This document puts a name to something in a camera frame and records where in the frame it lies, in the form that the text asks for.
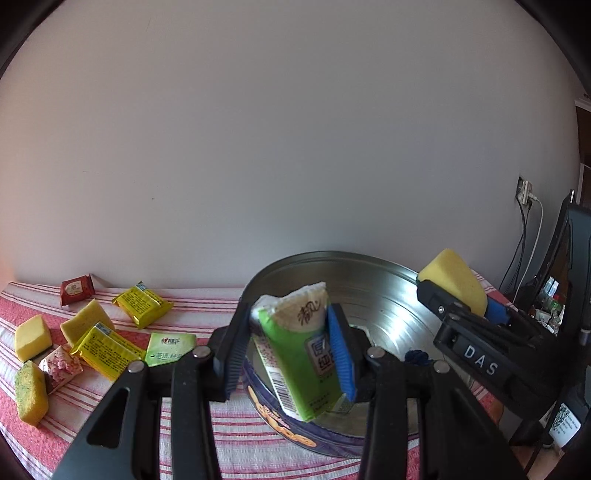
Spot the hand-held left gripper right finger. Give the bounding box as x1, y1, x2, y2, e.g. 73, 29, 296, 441
325, 302, 527, 480

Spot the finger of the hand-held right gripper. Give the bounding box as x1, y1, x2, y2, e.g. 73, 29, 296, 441
417, 278, 472, 320
485, 296, 542, 332

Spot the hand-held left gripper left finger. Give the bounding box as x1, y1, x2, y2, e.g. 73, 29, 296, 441
53, 298, 252, 480

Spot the green and white snack packet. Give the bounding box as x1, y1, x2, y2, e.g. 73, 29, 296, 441
250, 281, 352, 423

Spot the round metal cookie tin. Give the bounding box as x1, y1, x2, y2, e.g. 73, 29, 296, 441
238, 250, 504, 459

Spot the green tissue pack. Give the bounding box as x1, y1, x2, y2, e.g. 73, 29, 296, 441
145, 332, 198, 367

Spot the yellow snack packet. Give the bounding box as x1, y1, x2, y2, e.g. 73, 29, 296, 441
69, 322, 147, 381
113, 281, 174, 329

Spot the pink floral snack packet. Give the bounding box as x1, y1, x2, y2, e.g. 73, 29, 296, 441
39, 345, 84, 394

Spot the yellow sponge block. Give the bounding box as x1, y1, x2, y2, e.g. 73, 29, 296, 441
14, 315, 52, 361

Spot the green-speckled yellow sponge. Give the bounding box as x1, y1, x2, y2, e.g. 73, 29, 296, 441
14, 361, 49, 428

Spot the group of small bottles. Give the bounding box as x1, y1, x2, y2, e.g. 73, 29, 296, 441
534, 276, 566, 330

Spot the red white striped tablecloth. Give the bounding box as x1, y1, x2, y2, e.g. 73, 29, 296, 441
0, 279, 522, 480

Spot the red snack packet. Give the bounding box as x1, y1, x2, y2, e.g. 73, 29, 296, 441
60, 273, 96, 306

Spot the white cable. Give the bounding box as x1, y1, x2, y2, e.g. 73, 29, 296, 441
519, 195, 544, 303

